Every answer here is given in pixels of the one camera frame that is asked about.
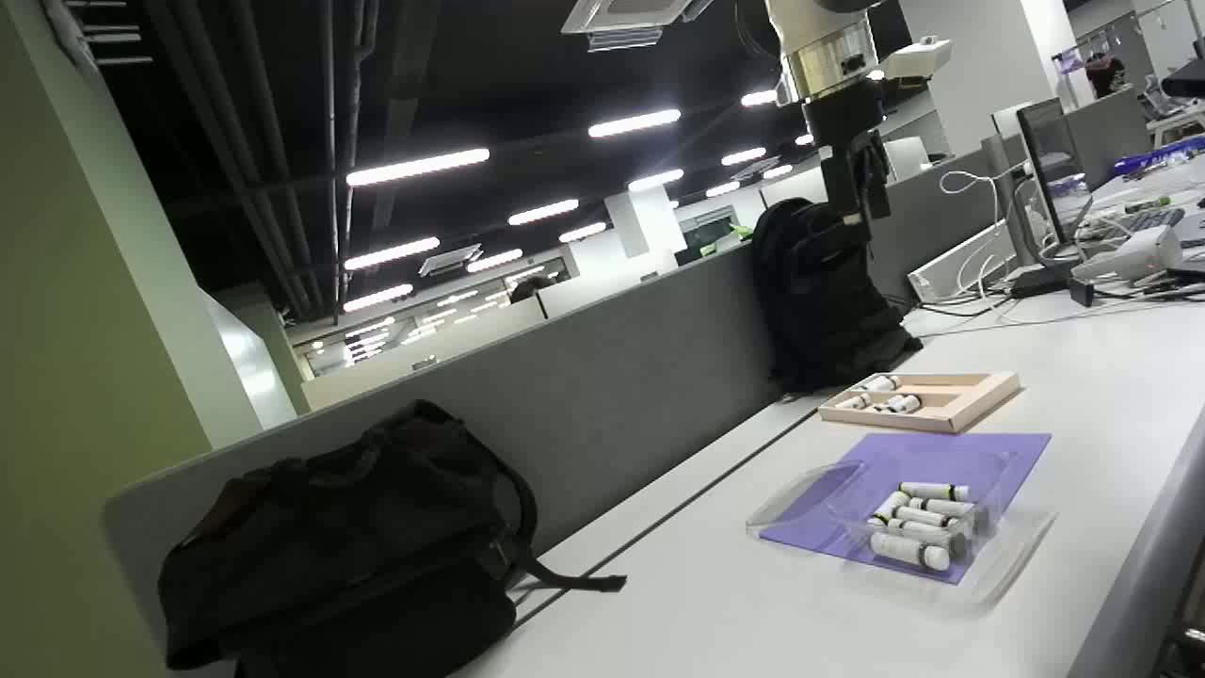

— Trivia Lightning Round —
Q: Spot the tall black backpack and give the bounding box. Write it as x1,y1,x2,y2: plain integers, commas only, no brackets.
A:
744,196,928,395

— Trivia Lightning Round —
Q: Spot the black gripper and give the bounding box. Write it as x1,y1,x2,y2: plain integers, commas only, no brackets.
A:
806,80,897,221

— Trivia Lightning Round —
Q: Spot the silver wrist camera bar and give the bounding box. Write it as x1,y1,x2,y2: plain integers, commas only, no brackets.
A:
877,33,958,88

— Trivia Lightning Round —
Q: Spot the white cable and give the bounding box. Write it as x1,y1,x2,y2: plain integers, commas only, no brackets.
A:
934,161,1008,208

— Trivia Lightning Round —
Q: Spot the wide black backpack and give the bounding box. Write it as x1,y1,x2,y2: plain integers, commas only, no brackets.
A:
153,395,629,678

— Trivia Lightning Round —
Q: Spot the long grey desk partition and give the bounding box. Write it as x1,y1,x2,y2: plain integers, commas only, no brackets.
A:
102,243,806,678

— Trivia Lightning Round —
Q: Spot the purple mat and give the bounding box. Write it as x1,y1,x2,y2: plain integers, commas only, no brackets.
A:
758,429,1053,589

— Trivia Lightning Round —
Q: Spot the clear plastic box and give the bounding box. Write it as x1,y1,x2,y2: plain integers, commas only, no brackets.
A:
744,460,1057,614

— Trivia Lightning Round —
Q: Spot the ceiling air conditioner unit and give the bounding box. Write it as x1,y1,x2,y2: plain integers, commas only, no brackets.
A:
558,0,697,56

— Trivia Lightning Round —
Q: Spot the shallow wooden tray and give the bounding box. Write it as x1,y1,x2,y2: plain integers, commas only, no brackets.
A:
818,366,1025,441

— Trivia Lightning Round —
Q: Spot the low grey desk divider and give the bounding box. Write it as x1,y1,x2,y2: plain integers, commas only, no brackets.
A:
861,149,1008,312

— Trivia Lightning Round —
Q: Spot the small white bottle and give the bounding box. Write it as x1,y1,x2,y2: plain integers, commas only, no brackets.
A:
897,480,974,506
867,527,961,576
872,506,971,548
894,493,987,527

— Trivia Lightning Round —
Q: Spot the white desk device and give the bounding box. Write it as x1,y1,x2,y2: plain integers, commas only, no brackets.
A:
1069,221,1187,292

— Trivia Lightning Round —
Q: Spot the white ribbed box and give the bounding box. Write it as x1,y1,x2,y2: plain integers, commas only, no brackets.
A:
902,219,1025,309

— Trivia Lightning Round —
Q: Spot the dark computer monitor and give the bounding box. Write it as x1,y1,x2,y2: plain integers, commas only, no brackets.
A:
1008,93,1098,309

